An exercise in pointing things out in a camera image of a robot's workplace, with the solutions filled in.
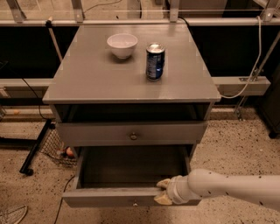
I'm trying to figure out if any white fan grille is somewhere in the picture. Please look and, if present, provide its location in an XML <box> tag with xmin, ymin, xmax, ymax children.
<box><xmin>0</xmin><ymin>206</ymin><xmax>28</xmax><ymax>224</ymax></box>

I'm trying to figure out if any metal railing frame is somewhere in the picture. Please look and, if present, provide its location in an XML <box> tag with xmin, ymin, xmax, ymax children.
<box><xmin>0</xmin><ymin>0</ymin><xmax>279</xmax><ymax>95</ymax></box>

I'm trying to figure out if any wire mesh basket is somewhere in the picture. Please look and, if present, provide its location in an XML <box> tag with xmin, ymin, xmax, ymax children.
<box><xmin>40</xmin><ymin>129</ymin><xmax>77</xmax><ymax>167</ymax></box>

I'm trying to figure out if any grey drawer cabinet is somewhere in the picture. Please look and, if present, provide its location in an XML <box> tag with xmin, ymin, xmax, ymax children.
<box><xmin>42</xmin><ymin>24</ymin><xmax>221</xmax><ymax>152</ymax></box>

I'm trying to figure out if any blue soda can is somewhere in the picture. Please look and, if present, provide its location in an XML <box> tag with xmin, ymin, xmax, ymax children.
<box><xmin>146</xmin><ymin>42</ymin><xmax>165</xmax><ymax>81</ymax></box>

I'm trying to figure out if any grey drawer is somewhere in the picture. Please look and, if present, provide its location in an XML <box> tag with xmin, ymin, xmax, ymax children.
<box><xmin>56</xmin><ymin>122</ymin><xmax>207</xmax><ymax>147</ymax></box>
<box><xmin>63</xmin><ymin>145</ymin><xmax>190</xmax><ymax>207</ymax></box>

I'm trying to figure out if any black metal stand leg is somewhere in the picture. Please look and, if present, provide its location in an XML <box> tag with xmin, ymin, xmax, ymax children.
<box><xmin>19</xmin><ymin>119</ymin><xmax>52</xmax><ymax>176</ymax></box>

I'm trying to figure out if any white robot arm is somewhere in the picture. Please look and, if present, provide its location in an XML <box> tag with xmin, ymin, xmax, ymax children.
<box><xmin>154</xmin><ymin>169</ymin><xmax>280</xmax><ymax>211</ymax></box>

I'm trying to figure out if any white ceramic bowl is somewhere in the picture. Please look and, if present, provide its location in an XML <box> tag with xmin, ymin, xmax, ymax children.
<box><xmin>107</xmin><ymin>33</ymin><xmax>138</xmax><ymax>59</ymax></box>

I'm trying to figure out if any white cable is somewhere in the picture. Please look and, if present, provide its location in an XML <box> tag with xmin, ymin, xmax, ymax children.
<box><xmin>219</xmin><ymin>16</ymin><xmax>263</xmax><ymax>100</ymax></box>

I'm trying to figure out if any black floor cable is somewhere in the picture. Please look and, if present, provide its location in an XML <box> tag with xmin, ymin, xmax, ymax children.
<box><xmin>53</xmin><ymin>174</ymin><xmax>76</xmax><ymax>224</ymax></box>

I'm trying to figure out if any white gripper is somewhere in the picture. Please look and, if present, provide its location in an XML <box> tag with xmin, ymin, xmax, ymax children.
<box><xmin>154</xmin><ymin>176</ymin><xmax>195</xmax><ymax>206</ymax></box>

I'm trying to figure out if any grey top drawer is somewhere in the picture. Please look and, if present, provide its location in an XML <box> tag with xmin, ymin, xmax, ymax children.
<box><xmin>56</xmin><ymin>122</ymin><xmax>207</xmax><ymax>147</ymax></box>

